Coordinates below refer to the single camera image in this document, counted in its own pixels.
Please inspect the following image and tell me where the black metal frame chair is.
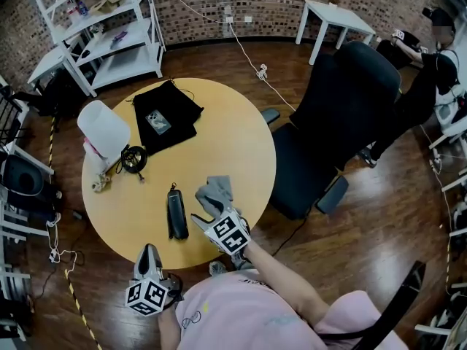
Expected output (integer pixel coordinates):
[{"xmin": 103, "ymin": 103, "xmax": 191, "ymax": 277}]
[{"xmin": 0, "ymin": 85, "xmax": 31, "ymax": 146}]

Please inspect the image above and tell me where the person's left forearm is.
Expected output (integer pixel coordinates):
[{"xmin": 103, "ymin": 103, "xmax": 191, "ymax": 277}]
[{"xmin": 156, "ymin": 306, "xmax": 184, "ymax": 350}]

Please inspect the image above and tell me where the black fabric bag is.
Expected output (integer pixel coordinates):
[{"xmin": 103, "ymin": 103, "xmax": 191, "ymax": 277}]
[{"xmin": 131, "ymin": 79, "xmax": 204, "ymax": 156}]

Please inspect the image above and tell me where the black chair back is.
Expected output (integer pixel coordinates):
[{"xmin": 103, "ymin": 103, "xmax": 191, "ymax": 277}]
[{"xmin": 320, "ymin": 260, "xmax": 428, "ymax": 350}]

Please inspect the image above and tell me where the grey cloth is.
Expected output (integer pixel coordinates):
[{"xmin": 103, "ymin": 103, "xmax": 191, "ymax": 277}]
[{"xmin": 195, "ymin": 175, "xmax": 234, "ymax": 218}]

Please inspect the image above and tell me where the beige coiled cord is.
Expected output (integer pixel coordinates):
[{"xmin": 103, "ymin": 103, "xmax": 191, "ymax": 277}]
[{"xmin": 90, "ymin": 173, "xmax": 114, "ymax": 194}]

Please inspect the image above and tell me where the black office chair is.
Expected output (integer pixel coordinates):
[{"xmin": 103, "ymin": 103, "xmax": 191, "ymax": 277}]
[{"xmin": 260, "ymin": 41, "xmax": 402, "ymax": 221}]

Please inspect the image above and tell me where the white side table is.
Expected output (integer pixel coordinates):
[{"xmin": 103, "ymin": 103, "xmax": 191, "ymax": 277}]
[{"xmin": 294, "ymin": 0, "xmax": 377, "ymax": 65}]

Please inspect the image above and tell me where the black telephone handset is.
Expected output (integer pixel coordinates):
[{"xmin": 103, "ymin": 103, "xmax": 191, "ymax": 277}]
[{"xmin": 167, "ymin": 190, "xmax": 185, "ymax": 237}]

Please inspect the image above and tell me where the pink cloth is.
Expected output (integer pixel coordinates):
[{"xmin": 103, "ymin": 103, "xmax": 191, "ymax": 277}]
[{"xmin": 82, "ymin": 136, "xmax": 106, "ymax": 159}]

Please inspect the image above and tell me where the white hanging cable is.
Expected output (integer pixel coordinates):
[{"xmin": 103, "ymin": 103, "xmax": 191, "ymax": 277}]
[{"xmin": 156, "ymin": 0, "xmax": 297, "ymax": 113}]

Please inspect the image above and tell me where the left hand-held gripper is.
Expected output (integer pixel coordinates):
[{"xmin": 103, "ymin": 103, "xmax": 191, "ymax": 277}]
[{"xmin": 126, "ymin": 243, "xmax": 182, "ymax": 317}]

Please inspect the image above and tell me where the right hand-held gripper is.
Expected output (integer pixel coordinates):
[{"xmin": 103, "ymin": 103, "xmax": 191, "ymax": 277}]
[{"xmin": 190, "ymin": 206, "xmax": 252, "ymax": 257}]

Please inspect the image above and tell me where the flat cardboard box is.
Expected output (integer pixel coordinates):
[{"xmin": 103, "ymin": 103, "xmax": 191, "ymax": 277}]
[{"xmin": 89, "ymin": 0, "xmax": 126, "ymax": 17}]

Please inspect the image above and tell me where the white shade table lamp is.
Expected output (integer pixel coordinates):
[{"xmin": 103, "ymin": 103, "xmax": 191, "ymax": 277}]
[{"xmin": 77, "ymin": 100, "xmax": 149, "ymax": 176}]

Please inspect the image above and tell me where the person's right forearm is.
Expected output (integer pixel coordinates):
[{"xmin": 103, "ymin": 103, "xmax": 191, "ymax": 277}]
[{"xmin": 244, "ymin": 241, "xmax": 329, "ymax": 324}]

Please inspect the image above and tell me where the smartphone with patterned case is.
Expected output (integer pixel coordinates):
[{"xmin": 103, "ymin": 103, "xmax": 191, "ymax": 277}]
[{"xmin": 144, "ymin": 110, "xmax": 171, "ymax": 136}]

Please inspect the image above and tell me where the person's pink shirt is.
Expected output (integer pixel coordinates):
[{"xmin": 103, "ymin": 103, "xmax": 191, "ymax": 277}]
[{"xmin": 174, "ymin": 270, "xmax": 402, "ymax": 350}]

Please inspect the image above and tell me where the white metal shelf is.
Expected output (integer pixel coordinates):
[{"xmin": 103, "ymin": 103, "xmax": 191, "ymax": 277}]
[{"xmin": 28, "ymin": 0, "xmax": 165, "ymax": 98}]

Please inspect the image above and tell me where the person's grey shoe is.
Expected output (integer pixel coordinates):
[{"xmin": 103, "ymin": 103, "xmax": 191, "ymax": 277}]
[
  {"xmin": 231, "ymin": 249, "xmax": 255, "ymax": 272},
  {"xmin": 208, "ymin": 260, "xmax": 228, "ymax": 277}
]

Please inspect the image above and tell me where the yellow black floor tape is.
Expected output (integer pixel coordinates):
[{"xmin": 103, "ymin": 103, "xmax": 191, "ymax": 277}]
[{"xmin": 47, "ymin": 114, "xmax": 104, "ymax": 350}]

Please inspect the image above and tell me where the black backpack rig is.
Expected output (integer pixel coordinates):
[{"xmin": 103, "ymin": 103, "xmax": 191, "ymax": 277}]
[{"xmin": 0, "ymin": 155, "xmax": 55, "ymax": 211}]

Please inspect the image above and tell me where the black lamp power cable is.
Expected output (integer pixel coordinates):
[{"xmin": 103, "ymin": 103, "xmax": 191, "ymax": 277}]
[{"xmin": 116, "ymin": 147, "xmax": 147, "ymax": 186}]

